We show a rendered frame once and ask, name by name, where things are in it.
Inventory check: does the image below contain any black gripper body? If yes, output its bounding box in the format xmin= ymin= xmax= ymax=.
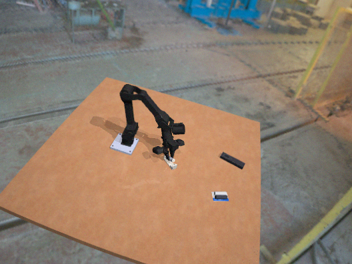
xmin=152 ymin=135 xmax=185 ymax=155

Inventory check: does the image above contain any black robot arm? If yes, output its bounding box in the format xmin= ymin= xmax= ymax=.
xmin=119 ymin=84 xmax=185 ymax=151

